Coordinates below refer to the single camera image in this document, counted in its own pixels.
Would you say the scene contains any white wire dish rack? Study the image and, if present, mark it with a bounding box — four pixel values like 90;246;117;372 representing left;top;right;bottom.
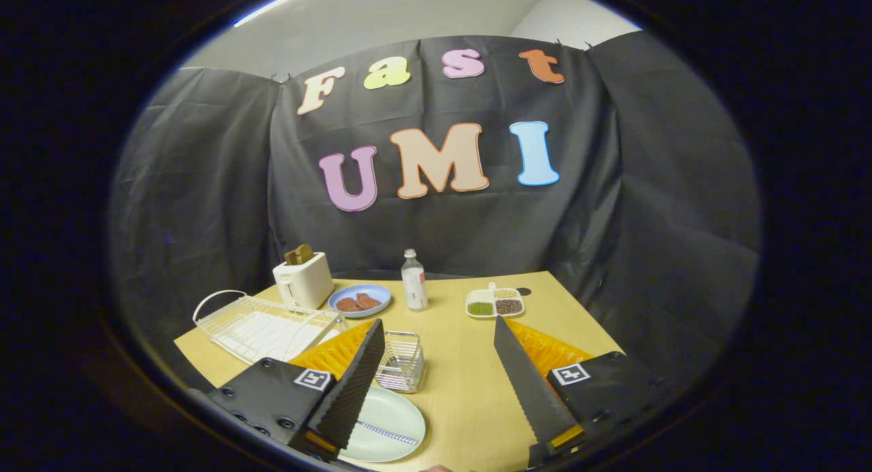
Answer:
193;289;348;365

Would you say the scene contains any clear plastic bottle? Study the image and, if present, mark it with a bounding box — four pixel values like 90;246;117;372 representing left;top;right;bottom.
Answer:
401;249;429;312

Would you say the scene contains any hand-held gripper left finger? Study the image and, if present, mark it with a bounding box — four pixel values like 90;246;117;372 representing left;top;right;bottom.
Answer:
206;319;386;462

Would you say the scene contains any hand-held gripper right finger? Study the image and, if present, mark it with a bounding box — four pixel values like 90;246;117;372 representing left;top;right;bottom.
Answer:
493;315;672;467

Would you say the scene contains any black backdrop cloth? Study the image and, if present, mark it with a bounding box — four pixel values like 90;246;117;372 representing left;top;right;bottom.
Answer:
109;31;762;391

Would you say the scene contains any silver wire basket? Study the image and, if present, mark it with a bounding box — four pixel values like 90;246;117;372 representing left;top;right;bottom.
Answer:
375;331;426;394

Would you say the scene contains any striped handle spoon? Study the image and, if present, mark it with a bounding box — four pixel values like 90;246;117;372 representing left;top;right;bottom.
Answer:
357;421;419;447

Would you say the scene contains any pale green plate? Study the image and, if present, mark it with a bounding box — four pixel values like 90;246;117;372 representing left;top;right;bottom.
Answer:
339;386;426;464

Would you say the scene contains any white divided dish with seeds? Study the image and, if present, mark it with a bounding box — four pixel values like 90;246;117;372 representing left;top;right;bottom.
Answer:
465;282;526;319

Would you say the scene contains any white toaster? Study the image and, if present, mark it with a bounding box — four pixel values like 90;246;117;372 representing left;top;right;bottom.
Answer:
272;252;335;311

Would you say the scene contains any blue plate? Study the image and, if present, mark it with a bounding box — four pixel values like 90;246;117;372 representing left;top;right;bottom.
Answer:
328;284;392;319

